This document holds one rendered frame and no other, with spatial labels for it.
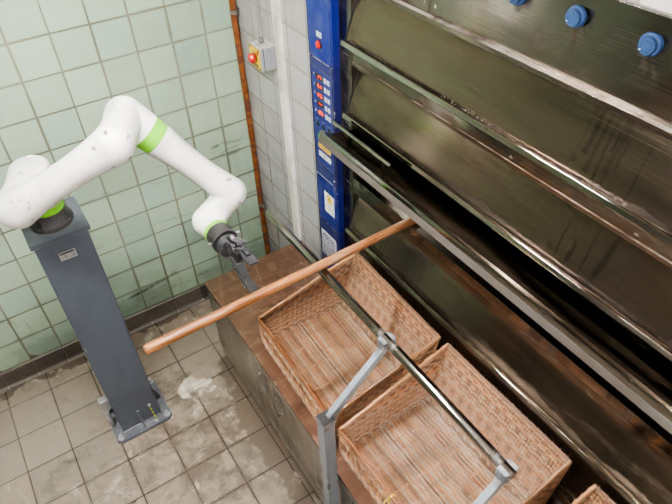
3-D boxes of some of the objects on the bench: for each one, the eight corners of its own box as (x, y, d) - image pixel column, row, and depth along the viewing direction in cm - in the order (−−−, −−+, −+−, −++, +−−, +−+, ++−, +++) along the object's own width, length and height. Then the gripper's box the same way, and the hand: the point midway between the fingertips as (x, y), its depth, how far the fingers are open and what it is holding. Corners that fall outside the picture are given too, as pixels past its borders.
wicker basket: (441, 385, 231) (448, 338, 213) (557, 504, 196) (577, 461, 177) (336, 451, 212) (333, 407, 193) (443, 597, 177) (452, 559, 158)
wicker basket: (357, 294, 268) (356, 247, 249) (438, 382, 232) (444, 336, 214) (259, 341, 250) (250, 295, 231) (330, 445, 214) (327, 400, 195)
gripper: (231, 209, 197) (263, 245, 184) (240, 265, 214) (270, 301, 201) (210, 218, 194) (241, 254, 181) (221, 273, 211) (250, 311, 197)
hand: (255, 277), depth 191 cm, fingers open, 13 cm apart
